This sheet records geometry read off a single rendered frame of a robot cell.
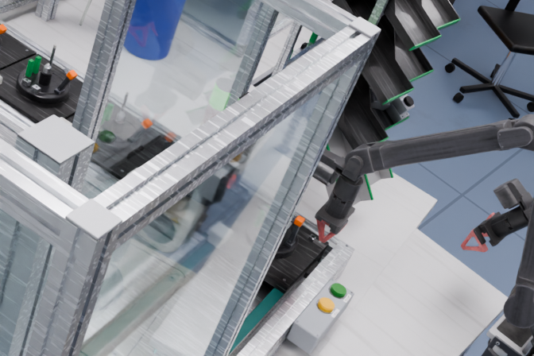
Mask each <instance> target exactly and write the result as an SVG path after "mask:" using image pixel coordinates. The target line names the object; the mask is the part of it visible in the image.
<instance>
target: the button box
mask: <svg viewBox="0 0 534 356"><path fill-rule="evenodd" d="M334 283H338V282H337V281H335V280H334V279H332V278H331V279H330V280H329V281H328V282H327V283H326V284H325V285H324V286H323V288H322V289H321V290H320V291H319V293H318V294H317V295H316V296H315V298H314V299H313V300H312V301H311V302H310V304H309V305H308V306H307V307H306V308H305V309H304V310H303V311H302V312H301V313H300V315H299V316H298V317H297V318H296V320H295V321H294V322H293V324H292V326H291V328H290V330H289V332H288V334H287V335H286V339H288V340H289V341H291V342H293V343H294V344H295V345H297V346H298V347H299V348H301V349H302V350H304V351H306V352H307V353H308V354H310V353H311V352H312V351H313V350H314V349H315V348H316V347H317V345H318V344H319V342H320V341H321V340H322V339H323V337H324V336H325V335H326V333H327V332H328V331H329V330H330V329H331V327H332V326H333V325H334V324H335V322H336V321H337V320H338V318H339V317H340V315H341V314H342V313H343V312H344V311H345V310H346V308H347V306H348V304H349V302H350V301H351V299H352V297H353V295H354V293H353V292H352V291H351V290H349V289H348V288H346V287H345V286H344V287H345V288H346V295H345V296H344V297H337V296H334V295H333V294H332V293H331V286H332V285H333V284H334ZM339 284H340V283H339ZM323 297H326V298H329V299H330V300H332V301H333V302H334V304H335V308H334V310H333V311H332V312H325V311H322V310H321V309H320V308H319V306H318V302H319V300H320V299H321V298H323Z"/></svg>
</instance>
